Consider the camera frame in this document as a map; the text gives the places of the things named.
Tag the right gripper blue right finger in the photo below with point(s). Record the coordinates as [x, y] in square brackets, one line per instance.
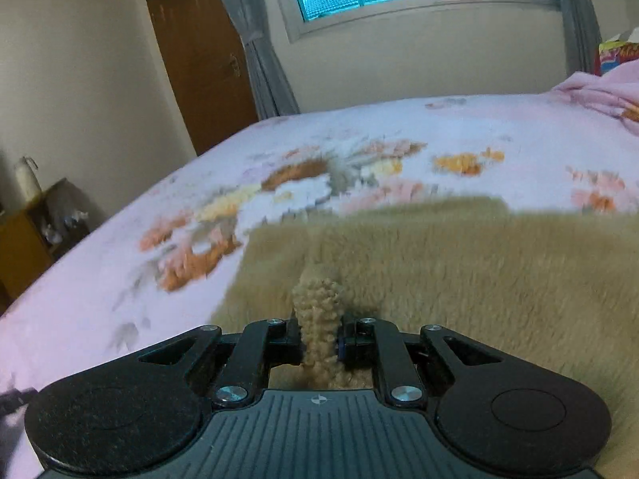
[378, 346]

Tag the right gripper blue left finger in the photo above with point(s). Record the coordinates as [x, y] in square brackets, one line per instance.
[247, 358]

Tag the tan fleece garment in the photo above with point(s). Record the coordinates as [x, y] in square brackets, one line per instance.
[558, 289]

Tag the pink floral bed sheet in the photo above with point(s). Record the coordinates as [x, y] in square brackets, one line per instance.
[108, 361]

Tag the wooden side cabinet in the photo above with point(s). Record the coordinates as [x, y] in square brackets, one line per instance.
[37, 236]

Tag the brown wooden door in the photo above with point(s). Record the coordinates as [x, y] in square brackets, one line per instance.
[206, 66]

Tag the white bottle on cabinet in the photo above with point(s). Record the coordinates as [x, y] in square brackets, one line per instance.
[25, 170]

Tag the pink folded blanket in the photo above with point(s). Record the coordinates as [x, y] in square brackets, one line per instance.
[614, 94]

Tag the grey left curtain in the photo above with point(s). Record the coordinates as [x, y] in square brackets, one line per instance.
[269, 85]

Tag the grey curtain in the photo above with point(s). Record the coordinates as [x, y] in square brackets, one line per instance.
[269, 85]
[582, 35]

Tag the striped pink pillow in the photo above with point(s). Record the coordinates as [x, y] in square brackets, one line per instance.
[620, 49]

